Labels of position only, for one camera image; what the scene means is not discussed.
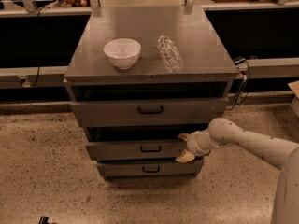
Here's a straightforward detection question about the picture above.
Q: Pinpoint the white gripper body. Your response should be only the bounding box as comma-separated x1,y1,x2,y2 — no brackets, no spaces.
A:
186,131,209,156

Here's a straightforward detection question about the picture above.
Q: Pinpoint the grey drawer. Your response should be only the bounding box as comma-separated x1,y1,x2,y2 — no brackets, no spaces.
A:
84,138,210,161
71,98,228,127
97,159,204,179

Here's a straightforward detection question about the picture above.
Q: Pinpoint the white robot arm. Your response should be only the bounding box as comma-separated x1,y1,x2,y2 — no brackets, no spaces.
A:
176,118,299,224

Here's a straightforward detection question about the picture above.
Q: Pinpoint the grey bottom drawer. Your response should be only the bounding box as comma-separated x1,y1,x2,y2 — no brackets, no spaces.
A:
97,159,204,179

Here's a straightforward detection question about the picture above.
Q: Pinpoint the grey top drawer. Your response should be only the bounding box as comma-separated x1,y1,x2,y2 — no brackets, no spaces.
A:
71,98,228,127

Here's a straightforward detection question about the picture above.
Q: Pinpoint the grey drawer cabinet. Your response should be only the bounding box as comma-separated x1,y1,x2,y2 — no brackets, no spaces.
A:
64,6,237,167

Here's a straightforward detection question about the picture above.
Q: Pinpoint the clear plastic water bottle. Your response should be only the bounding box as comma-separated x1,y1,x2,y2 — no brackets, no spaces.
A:
157,35,184,73

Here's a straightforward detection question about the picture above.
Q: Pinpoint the white ceramic bowl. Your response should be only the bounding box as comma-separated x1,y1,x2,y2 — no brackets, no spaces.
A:
104,38,141,69

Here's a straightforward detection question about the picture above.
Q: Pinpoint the cardboard box at right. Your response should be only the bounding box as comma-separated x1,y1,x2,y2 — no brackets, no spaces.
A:
288,81,299,118

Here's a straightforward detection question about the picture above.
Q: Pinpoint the black object on floor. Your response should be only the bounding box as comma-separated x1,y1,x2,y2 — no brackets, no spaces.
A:
38,216,50,224

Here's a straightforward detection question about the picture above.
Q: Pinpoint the black cables right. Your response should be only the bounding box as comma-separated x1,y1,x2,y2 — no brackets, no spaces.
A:
225,56,251,112

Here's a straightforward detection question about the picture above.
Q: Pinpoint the wall power socket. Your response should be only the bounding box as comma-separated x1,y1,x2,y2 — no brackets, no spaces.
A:
19,76,31,88

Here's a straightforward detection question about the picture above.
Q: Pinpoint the black cable left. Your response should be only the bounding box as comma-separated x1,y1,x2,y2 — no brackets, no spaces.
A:
31,5,51,88

